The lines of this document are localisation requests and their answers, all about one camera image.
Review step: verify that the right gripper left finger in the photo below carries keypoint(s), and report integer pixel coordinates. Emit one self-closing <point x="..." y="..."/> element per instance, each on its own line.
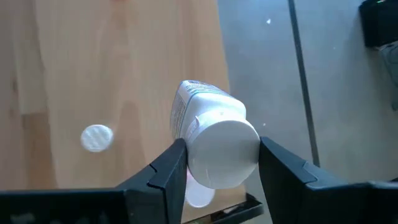
<point x="155" y="193"/>

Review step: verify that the wooden shelf with black legs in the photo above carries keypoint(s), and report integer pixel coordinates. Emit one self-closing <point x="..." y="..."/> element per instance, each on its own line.
<point x="140" y="62"/>

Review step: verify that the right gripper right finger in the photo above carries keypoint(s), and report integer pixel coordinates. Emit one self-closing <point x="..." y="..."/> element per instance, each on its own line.
<point x="283" y="186"/>

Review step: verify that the black equipment case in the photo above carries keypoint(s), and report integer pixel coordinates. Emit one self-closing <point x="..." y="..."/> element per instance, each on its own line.
<point x="379" y="21"/>

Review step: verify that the large white square labelled bottle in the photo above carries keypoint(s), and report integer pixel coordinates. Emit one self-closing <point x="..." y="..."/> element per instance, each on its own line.
<point x="217" y="149"/>

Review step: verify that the black metal table frame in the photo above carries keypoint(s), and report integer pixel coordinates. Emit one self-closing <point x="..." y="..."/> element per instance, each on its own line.
<point x="245" y="205"/>

